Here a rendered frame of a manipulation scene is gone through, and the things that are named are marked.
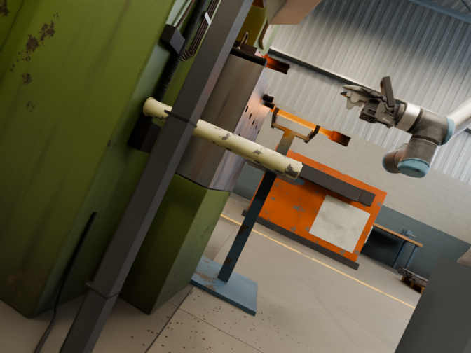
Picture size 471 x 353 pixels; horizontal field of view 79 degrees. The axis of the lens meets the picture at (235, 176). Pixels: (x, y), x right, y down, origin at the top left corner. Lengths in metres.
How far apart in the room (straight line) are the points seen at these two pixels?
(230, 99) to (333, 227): 3.86
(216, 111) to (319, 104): 8.13
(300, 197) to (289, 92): 5.02
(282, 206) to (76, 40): 3.96
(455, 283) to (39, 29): 1.63
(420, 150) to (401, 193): 8.28
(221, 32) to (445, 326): 1.27
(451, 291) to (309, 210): 3.33
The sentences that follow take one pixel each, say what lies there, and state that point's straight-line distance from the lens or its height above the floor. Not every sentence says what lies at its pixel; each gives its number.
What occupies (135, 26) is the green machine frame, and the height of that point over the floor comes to 0.78.
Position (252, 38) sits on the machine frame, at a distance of 1.52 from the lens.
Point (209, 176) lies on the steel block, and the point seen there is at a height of 0.51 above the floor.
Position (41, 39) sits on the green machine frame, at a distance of 1.01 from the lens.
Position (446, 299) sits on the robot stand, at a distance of 1.45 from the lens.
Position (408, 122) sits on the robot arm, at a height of 0.95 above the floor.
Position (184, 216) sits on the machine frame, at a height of 0.35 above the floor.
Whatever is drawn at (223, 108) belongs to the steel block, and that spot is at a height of 0.74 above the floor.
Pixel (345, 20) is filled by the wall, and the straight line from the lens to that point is 10.16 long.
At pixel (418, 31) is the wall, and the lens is 10.62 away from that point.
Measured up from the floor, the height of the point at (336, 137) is 0.91.
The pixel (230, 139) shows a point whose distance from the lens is 0.72.
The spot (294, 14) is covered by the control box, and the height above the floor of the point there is 0.94.
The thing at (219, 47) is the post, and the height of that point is 0.74.
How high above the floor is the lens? 0.55
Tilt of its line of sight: 1 degrees down
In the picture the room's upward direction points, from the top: 25 degrees clockwise
